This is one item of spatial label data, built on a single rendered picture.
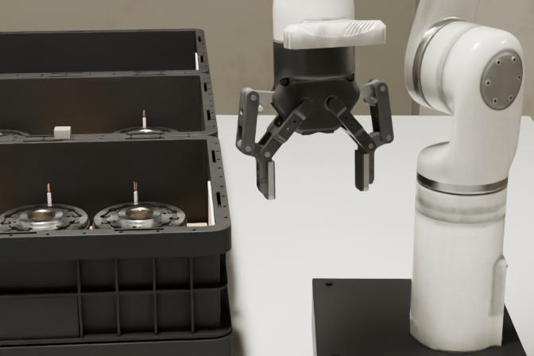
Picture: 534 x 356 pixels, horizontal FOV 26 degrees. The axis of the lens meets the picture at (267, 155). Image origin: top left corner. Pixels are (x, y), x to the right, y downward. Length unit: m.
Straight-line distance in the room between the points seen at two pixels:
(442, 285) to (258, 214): 0.60
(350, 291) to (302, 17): 0.41
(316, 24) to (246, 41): 1.96
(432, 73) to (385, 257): 0.51
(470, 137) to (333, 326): 0.27
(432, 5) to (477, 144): 0.14
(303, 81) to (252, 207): 0.72
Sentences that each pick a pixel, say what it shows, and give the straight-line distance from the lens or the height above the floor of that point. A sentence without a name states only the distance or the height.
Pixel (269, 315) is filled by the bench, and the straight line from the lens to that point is 1.42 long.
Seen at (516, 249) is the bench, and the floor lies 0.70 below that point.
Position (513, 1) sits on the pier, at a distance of 2.82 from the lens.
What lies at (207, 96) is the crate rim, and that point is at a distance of 1.50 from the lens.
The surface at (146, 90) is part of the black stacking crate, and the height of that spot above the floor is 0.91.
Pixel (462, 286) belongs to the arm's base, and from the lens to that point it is 1.18.
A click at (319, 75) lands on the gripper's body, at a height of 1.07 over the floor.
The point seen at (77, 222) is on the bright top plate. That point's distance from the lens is 1.28.
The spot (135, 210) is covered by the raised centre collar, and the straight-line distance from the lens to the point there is 1.29.
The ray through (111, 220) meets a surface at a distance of 1.28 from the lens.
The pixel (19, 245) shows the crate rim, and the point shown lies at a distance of 1.07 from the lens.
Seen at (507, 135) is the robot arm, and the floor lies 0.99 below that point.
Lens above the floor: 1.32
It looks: 18 degrees down
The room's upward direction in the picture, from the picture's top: straight up
